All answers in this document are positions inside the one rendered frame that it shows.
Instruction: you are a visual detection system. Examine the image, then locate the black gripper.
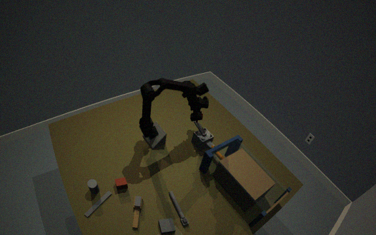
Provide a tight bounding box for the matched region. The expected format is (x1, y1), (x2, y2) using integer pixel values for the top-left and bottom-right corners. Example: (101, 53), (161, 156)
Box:
(188, 97), (202, 121)

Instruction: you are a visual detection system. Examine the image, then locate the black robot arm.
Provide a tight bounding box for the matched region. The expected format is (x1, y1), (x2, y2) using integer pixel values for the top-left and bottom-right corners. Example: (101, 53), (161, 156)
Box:
(139, 78), (209, 140)

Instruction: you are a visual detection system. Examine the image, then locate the grey flat bar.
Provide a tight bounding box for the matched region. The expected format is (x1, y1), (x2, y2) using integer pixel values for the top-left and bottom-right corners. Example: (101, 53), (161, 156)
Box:
(84, 191), (111, 217)

